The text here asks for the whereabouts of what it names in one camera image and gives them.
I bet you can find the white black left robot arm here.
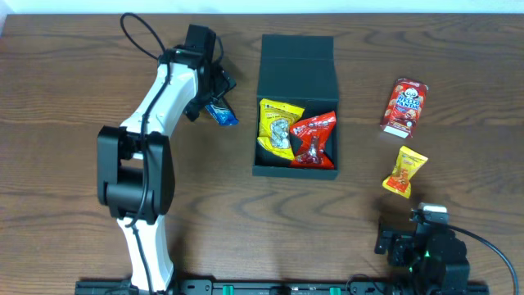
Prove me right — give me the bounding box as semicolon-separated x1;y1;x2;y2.
75;25;236;294

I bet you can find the dark green box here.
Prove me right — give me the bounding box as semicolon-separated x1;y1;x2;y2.
252;34;339;180

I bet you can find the yellow snack bag with window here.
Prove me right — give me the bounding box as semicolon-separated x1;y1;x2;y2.
257;98;305;161

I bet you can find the red Hello Panda box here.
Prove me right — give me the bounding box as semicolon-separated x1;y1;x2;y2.
380;78;429;138

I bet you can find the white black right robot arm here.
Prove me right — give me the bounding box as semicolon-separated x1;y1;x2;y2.
374;220;470;295

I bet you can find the yellow peanut butter wafer pack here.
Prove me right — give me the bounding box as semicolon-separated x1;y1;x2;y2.
382;146;428;198

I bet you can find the blue Oreo cookie pack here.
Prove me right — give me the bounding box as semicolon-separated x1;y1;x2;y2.
206;98;238;126

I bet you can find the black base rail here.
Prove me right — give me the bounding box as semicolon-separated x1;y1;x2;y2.
74;279;490;295

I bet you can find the red Hacks candy bag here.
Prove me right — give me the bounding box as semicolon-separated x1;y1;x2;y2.
290;111;337;170

